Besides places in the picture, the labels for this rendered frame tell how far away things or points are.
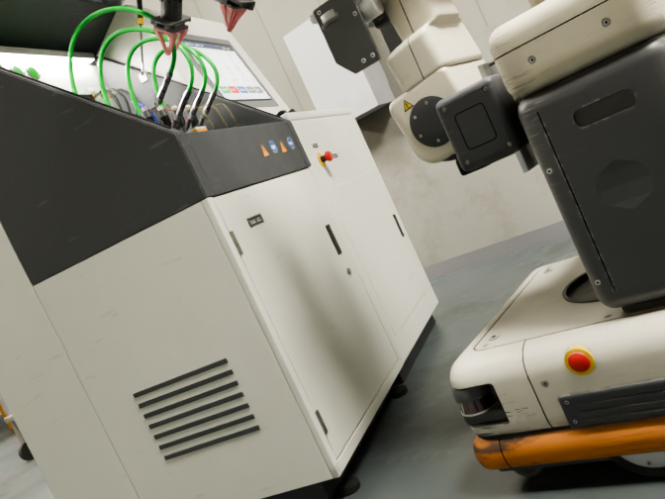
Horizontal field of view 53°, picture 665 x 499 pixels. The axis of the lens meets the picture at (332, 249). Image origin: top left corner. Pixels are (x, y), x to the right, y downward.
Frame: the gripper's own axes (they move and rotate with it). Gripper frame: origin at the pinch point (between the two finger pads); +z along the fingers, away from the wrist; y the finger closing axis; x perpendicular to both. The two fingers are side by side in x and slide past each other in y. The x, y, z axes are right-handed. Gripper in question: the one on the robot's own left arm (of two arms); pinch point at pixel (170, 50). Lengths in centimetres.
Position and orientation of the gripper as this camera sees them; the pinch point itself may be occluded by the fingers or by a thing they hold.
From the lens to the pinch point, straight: 198.3
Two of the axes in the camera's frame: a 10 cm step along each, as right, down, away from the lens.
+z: -1.5, 8.1, 5.7
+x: 9.1, 3.4, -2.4
